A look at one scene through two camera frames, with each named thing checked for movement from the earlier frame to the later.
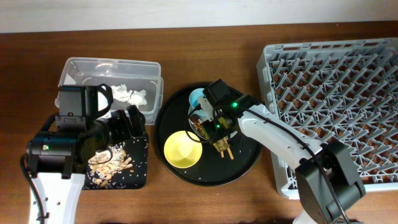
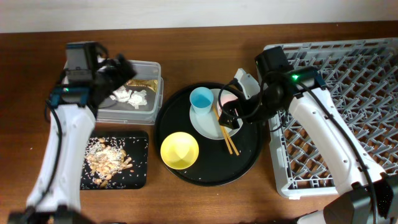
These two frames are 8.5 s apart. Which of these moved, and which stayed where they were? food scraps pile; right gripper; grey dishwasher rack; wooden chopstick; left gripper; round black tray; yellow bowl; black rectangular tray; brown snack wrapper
Moved: right gripper; left gripper; wooden chopstick; brown snack wrapper
Stayed: black rectangular tray; food scraps pile; round black tray; yellow bowl; grey dishwasher rack
